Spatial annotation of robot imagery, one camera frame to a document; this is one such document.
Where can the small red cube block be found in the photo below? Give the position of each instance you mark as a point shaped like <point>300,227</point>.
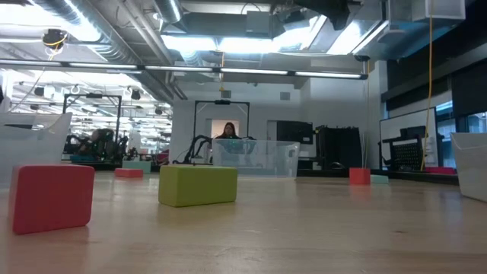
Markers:
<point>359,176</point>

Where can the large red block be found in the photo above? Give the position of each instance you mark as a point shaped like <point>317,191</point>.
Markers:
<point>49,198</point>

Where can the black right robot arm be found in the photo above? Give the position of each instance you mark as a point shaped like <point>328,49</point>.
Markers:
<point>335,11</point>

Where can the person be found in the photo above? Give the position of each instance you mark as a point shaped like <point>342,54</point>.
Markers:
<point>229,130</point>

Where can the clear plastic bin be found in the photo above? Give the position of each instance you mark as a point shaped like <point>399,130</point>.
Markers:
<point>262,161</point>

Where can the linear ceiling light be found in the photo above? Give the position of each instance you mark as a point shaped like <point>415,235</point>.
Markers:
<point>236,70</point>

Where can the large green rectangular block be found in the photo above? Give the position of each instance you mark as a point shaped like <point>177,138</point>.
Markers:
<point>198,186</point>

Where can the black cabinet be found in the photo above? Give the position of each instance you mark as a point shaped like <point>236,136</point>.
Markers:
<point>338,146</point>

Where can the black dome object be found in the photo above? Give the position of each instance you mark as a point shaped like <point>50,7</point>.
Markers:
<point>336,165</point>

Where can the wide teal block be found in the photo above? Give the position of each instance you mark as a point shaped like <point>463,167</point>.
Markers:
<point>136,165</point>

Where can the small teal block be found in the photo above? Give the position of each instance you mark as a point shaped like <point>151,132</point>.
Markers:
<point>379,179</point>

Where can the whiteboard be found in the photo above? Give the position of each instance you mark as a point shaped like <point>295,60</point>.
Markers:
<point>403,122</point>

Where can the black perforated cart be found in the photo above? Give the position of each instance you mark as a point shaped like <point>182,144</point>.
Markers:
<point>407,154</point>

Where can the red tray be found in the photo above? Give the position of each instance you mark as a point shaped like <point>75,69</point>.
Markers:
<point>439,170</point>

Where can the white plastic bin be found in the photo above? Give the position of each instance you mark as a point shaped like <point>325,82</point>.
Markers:
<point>30,152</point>
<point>472,163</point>

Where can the black gantry frame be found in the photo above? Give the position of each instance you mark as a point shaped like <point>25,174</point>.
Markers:
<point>221,102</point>
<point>91,95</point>

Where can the black wall screen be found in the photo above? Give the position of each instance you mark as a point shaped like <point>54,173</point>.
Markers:
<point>295,132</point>

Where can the silver ventilation duct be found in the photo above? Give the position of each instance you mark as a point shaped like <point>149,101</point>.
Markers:
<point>167,9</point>

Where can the ceiling dome camera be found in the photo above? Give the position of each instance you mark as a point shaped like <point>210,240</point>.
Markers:
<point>54,38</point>

